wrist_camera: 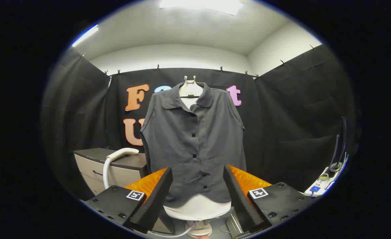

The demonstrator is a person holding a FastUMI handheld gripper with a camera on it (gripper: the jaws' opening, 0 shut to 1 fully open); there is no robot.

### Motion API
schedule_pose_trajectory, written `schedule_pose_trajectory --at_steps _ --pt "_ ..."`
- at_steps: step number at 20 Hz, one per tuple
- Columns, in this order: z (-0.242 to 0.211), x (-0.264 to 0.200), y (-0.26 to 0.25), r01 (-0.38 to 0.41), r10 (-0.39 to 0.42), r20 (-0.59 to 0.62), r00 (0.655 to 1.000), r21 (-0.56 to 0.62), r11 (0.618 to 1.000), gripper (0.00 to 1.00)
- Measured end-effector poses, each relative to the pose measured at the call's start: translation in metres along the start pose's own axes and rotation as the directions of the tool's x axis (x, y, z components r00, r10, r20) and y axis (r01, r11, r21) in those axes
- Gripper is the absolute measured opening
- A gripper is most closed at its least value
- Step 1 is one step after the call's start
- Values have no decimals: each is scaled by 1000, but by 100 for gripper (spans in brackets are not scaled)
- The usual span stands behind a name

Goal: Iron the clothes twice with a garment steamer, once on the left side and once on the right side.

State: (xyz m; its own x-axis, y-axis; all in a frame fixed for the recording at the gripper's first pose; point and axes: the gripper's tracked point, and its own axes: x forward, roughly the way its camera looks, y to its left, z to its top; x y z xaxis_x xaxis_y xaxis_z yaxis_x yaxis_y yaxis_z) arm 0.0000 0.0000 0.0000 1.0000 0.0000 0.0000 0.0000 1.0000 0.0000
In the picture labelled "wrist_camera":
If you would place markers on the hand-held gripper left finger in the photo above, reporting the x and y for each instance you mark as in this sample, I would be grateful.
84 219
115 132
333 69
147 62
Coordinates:
155 199

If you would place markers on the grey drawer cabinet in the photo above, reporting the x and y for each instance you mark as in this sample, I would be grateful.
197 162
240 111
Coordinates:
129 176

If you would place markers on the grey metal plate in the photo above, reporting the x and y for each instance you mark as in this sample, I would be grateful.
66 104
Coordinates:
233 225

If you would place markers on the black backdrop cloth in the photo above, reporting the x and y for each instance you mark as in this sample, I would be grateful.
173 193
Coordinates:
281 116

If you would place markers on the dark curved bar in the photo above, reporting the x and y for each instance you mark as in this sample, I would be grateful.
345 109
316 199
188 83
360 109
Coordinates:
343 139

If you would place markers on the white power strip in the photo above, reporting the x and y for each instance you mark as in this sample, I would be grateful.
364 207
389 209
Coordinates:
318 187

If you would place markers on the grey sleeveless button shirt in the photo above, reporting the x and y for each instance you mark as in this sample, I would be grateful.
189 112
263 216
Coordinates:
188 149

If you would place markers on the ceiling light strip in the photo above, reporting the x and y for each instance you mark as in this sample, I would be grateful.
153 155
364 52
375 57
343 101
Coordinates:
85 35

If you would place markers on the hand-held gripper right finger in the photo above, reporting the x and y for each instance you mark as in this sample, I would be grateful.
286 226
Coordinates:
242 202

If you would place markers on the white steamer stand base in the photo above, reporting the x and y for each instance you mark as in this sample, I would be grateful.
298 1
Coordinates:
200 229

